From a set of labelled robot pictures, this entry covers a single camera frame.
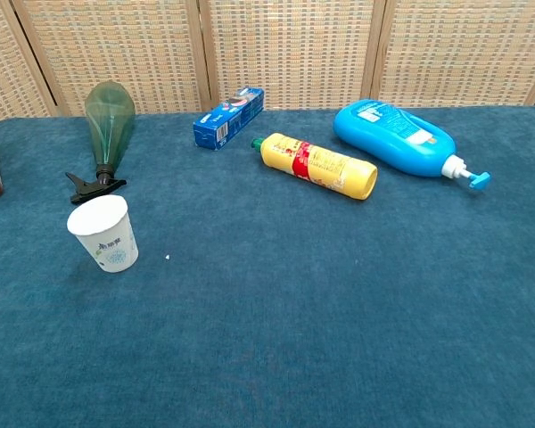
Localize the white printed paper cup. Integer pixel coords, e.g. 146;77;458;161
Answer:
66;194;140;274

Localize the yellow bottle green cap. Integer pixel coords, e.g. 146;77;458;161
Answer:
251;132;379;201

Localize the blue table cloth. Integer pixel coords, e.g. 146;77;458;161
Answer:
0;105;535;428

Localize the blue cookie box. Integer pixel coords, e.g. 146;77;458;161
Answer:
193;86;266;152

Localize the blue pump detergent bottle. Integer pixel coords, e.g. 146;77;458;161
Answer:
332;98;492;190

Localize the woven folding screen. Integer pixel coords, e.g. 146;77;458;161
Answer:
0;0;535;130

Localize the green spray bottle black trigger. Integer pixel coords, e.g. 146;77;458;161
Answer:
64;81;137;206

